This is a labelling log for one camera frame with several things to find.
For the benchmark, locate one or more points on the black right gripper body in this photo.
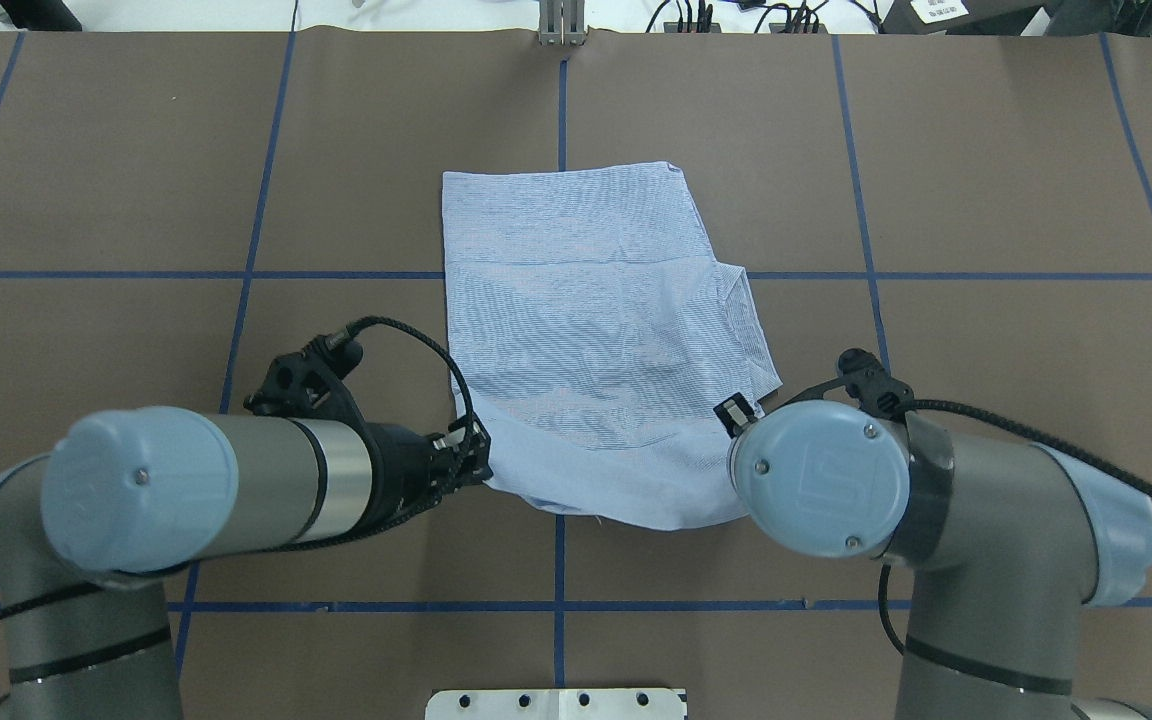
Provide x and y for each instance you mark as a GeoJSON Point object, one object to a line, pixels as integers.
{"type": "Point", "coordinates": [733, 413]}

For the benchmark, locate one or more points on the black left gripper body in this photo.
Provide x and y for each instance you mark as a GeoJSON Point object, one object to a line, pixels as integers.
{"type": "Point", "coordinates": [393, 474]}

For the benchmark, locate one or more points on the blue white striped shirt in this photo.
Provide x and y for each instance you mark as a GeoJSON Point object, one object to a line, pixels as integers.
{"type": "Point", "coordinates": [596, 331]}

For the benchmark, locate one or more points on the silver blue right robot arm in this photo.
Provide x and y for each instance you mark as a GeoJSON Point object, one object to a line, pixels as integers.
{"type": "Point", "coordinates": [1009, 532]}

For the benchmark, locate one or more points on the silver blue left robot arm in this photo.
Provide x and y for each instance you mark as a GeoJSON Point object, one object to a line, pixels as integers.
{"type": "Point", "coordinates": [90, 531]}

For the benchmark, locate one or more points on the aluminium frame post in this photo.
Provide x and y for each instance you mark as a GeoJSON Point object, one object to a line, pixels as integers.
{"type": "Point", "coordinates": [562, 23]}

